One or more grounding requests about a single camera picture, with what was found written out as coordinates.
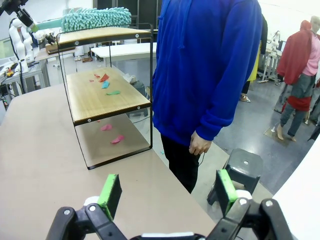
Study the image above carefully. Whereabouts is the black plastic stool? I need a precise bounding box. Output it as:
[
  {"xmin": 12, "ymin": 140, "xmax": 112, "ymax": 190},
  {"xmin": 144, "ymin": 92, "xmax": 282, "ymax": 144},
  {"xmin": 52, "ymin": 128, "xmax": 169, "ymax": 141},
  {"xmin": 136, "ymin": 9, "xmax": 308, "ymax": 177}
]
[{"xmin": 206, "ymin": 148, "xmax": 264, "ymax": 207}]

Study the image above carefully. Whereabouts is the wooden box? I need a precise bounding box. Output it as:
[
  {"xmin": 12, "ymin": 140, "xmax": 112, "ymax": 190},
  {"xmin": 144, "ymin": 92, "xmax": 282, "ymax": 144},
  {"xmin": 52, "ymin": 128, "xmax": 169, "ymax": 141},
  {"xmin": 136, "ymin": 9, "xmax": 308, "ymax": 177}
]
[{"xmin": 45, "ymin": 42, "xmax": 61, "ymax": 55}]

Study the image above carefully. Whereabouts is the black chair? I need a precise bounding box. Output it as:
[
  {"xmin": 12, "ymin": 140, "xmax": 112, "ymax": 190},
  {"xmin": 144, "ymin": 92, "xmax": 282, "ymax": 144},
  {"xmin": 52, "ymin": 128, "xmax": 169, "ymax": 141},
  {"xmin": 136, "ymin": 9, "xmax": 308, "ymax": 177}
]
[{"xmin": 126, "ymin": 73, "xmax": 152, "ymax": 118}]

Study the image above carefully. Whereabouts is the large white table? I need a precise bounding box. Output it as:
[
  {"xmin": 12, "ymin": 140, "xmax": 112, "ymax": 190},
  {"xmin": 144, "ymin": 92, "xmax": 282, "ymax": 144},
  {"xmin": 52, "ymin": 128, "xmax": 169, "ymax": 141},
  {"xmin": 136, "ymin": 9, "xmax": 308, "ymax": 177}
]
[{"xmin": 271, "ymin": 132, "xmax": 320, "ymax": 240}]

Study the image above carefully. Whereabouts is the person's left hand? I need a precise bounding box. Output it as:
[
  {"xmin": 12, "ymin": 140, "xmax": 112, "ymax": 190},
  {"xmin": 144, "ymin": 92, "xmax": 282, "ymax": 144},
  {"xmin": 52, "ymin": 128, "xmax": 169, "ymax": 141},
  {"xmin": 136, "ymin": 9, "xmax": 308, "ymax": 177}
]
[{"xmin": 188, "ymin": 130, "xmax": 213, "ymax": 156}]

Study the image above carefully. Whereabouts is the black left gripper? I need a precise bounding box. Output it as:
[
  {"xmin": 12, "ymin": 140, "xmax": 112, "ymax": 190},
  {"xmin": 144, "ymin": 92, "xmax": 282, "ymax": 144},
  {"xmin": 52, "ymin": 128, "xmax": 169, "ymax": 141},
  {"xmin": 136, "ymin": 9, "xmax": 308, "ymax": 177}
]
[{"xmin": 0, "ymin": 0, "xmax": 40, "ymax": 33}]

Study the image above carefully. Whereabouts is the person's left forearm blue sleeve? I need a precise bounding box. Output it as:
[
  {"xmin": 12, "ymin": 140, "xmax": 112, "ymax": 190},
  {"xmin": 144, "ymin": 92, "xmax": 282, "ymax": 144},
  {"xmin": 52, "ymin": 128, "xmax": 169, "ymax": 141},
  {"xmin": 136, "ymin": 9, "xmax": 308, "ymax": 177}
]
[{"xmin": 194, "ymin": 82, "xmax": 240, "ymax": 142}]

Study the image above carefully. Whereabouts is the person in yellow apron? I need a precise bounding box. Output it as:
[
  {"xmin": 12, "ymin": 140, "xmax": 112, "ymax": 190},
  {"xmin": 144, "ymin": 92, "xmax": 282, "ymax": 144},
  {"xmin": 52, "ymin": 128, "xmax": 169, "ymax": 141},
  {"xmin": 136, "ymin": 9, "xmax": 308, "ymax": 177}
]
[{"xmin": 239, "ymin": 41, "xmax": 263, "ymax": 103}]

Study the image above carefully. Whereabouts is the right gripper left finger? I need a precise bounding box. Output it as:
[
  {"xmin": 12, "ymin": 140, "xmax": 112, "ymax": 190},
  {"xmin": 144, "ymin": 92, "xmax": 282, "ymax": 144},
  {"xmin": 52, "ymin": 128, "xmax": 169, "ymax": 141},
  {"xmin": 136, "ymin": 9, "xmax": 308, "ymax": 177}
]
[{"xmin": 46, "ymin": 174, "xmax": 131, "ymax": 240}]

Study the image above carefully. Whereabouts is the white plastic bag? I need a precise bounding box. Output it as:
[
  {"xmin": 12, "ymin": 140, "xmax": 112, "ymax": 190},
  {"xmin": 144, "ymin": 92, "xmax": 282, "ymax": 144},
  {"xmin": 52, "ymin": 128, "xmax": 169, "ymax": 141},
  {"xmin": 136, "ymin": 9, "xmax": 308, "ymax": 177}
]
[{"xmin": 123, "ymin": 73, "xmax": 138, "ymax": 84}]

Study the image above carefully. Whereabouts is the mannequin in red hoodie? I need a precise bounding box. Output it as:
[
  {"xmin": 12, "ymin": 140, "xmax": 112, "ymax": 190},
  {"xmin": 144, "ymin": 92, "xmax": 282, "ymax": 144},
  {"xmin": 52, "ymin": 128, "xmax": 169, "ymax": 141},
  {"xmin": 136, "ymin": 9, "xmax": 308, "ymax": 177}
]
[{"xmin": 273, "ymin": 16, "xmax": 320, "ymax": 144}]

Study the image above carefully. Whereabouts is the teal chenille duster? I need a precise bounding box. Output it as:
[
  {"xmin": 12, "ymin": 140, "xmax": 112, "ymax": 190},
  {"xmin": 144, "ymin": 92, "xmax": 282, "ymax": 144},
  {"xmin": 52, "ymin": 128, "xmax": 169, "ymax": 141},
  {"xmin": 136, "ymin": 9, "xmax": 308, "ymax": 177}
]
[{"xmin": 31, "ymin": 7, "xmax": 133, "ymax": 33}]

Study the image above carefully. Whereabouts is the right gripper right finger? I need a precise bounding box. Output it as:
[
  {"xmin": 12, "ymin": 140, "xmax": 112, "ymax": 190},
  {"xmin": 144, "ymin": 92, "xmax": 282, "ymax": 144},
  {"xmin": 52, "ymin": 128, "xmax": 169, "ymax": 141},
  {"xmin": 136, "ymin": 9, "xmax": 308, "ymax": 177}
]
[{"xmin": 207, "ymin": 169, "xmax": 295, "ymax": 240}]

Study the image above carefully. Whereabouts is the person in blue hoodie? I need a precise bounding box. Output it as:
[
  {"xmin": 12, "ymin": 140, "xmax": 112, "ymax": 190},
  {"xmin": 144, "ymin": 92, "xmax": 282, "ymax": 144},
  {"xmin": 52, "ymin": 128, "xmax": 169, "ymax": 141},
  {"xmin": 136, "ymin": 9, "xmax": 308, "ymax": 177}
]
[{"xmin": 151, "ymin": 0, "xmax": 264, "ymax": 195}]

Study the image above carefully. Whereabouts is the two-tier wood metal shelf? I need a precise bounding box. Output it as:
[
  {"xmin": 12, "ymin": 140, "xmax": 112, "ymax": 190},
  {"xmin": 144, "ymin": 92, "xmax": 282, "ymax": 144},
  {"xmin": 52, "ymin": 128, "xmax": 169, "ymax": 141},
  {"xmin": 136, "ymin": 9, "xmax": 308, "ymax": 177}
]
[{"xmin": 56, "ymin": 22, "xmax": 155, "ymax": 171}]

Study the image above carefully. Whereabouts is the aluminium frame bench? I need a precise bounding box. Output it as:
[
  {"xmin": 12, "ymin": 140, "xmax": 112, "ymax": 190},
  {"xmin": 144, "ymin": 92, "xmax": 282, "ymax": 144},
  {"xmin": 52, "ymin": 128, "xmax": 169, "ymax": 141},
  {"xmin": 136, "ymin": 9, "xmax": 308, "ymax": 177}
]
[{"xmin": 0, "ymin": 58, "xmax": 51, "ymax": 101}]

